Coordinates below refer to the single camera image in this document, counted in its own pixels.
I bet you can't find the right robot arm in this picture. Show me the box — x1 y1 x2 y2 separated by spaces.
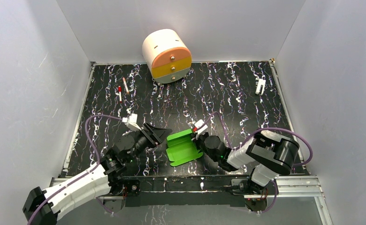
191 130 299 195

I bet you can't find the green paper box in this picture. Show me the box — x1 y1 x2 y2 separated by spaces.
166 129 203 167

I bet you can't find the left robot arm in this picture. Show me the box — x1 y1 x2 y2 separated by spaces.
22 123 172 225

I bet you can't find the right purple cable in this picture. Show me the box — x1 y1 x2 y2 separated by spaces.
195 111 314 214

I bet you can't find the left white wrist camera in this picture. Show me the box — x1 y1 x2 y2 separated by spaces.
122 113 142 131

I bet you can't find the round three-drawer storage cabinet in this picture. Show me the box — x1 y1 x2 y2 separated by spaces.
142 29 192 84

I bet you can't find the small white plastic clip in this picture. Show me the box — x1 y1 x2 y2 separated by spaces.
255 79 266 96

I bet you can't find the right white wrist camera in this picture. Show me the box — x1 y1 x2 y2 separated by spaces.
193 120 208 136

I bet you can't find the pink marker pen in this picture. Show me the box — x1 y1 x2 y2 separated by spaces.
122 77 130 94

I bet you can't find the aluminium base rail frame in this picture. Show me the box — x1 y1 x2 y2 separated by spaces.
38 175 334 225

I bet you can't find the red capped marker pen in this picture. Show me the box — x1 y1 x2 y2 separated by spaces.
118 86 122 103

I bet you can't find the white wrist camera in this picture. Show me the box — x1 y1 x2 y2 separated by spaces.
193 120 208 136
122 113 142 131

